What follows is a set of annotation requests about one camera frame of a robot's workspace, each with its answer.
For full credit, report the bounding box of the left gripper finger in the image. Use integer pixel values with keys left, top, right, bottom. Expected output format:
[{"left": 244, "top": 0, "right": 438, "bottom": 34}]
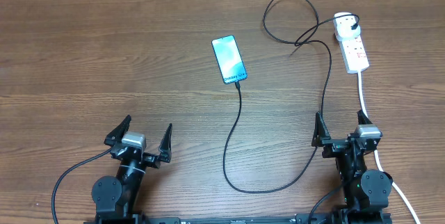
[
  {"left": 159, "top": 123, "right": 172, "bottom": 163},
  {"left": 104, "top": 115, "right": 131, "bottom": 147}
]

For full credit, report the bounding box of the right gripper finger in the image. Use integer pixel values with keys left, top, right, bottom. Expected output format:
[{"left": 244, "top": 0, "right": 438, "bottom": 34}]
[
  {"left": 357, "top": 110, "right": 371, "bottom": 125},
  {"left": 311, "top": 111, "right": 331, "bottom": 147}
]

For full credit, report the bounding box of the Samsung Galaxy smartphone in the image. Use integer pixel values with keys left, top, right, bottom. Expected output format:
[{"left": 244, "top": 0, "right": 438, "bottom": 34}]
[{"left": 211, "top": 35, "right": 248, "bottom": 84}]

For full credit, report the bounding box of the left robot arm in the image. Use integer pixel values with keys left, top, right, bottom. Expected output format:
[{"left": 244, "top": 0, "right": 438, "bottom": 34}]
[{"left": 92, "top": 115, "right": 172, "bottom": 223}]

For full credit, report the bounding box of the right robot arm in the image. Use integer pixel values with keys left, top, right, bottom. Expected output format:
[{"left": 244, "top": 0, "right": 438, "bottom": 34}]
[{"left": 308, "top": 111, "right": 393, "bottom": 223}]

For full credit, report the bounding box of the white power strip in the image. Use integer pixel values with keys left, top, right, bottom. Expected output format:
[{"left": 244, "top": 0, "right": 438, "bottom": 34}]
[{"left": 338, "top": 34, "right": 369, "bottom": 74}]

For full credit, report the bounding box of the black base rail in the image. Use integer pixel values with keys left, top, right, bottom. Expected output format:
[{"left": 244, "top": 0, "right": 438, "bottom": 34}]
[{"left": 83, "top": 211, "right": 393, "bottom": 224}]

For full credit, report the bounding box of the white USB wall charger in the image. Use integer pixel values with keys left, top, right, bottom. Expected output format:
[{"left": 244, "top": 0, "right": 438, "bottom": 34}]
[{"left": 333, "top": 12, "right": 361, "bottom": 42}]

